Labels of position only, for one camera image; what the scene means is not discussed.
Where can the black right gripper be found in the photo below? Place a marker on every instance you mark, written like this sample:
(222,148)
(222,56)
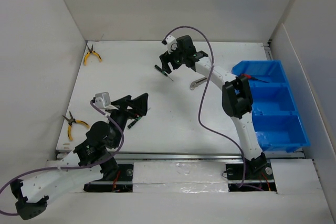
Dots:
(165,58)

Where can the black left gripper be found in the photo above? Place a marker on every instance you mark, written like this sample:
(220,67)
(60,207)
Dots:
(138,104)

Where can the green black precision screwdriver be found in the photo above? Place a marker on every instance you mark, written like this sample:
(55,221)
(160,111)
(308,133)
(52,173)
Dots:
(162,72)

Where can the red handled screwdriver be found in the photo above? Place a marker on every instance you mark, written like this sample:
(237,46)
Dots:
(249,77)

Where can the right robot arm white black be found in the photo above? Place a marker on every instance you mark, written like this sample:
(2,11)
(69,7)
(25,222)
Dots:
(236,94)

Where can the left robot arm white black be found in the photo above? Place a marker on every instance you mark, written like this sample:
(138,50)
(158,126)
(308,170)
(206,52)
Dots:
(91,160)

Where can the silver folding utility knife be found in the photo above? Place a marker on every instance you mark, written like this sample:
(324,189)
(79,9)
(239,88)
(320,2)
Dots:
(197,83)

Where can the blue plastic compartment bin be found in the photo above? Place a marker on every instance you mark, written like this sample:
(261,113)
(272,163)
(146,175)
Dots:
(276,118)

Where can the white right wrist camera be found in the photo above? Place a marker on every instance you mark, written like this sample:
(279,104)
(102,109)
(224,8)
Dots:
(170,43)

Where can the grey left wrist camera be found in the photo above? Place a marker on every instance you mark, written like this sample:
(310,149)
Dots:
(102,100)

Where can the metal mounting rail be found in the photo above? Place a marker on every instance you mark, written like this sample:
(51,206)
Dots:
(177,168)

